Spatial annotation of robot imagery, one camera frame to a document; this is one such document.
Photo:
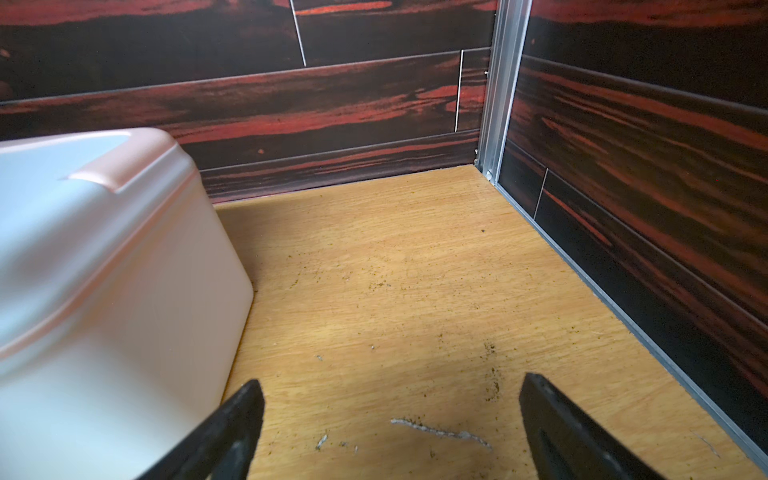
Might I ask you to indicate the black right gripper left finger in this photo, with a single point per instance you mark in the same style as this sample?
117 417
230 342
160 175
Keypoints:
223 445

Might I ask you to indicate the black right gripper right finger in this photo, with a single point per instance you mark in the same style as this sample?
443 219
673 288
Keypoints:
566 443

